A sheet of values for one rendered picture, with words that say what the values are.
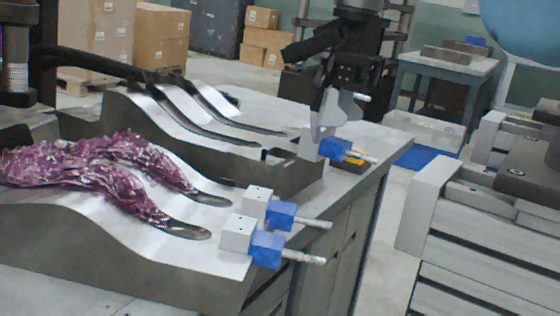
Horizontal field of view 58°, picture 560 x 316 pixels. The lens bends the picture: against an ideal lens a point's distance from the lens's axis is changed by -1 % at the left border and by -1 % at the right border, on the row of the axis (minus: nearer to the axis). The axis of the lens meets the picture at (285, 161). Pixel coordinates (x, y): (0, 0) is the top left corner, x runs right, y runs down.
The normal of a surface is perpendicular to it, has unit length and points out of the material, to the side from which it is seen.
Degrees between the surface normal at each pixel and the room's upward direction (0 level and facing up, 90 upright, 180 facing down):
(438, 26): 90
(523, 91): 90
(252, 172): 90
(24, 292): 0
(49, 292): 0
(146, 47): 90
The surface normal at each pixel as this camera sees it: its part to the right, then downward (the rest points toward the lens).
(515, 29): -0.93, 0.09
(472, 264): -0.48, 0.21
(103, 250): -0.15, 0.29
